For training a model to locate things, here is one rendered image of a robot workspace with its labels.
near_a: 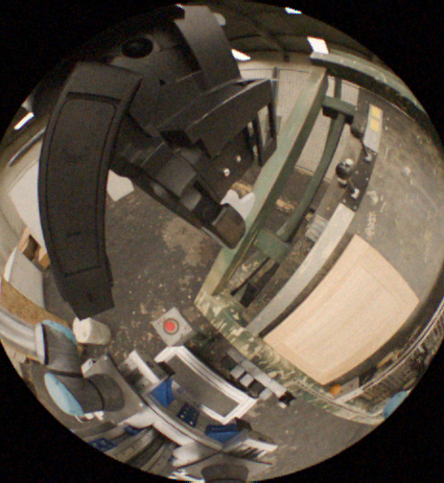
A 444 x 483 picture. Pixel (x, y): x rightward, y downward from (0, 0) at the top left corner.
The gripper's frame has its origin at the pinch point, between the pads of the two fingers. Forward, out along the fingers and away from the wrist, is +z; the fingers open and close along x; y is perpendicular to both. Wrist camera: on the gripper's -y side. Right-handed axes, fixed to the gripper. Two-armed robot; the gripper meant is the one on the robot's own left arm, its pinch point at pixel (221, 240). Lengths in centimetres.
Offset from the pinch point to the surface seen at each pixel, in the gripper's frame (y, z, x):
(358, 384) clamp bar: -14, 31, -67
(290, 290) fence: 1.2, 29.3, -14.6
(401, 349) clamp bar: 5, 22, -68
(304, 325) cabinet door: -5.4, 34.2, -26.7
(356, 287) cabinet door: 12.1, 25.0, -31.5
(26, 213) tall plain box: -103, -48, 205
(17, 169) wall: -234, -289, 788
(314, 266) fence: 10.1, 24.7, -16.2
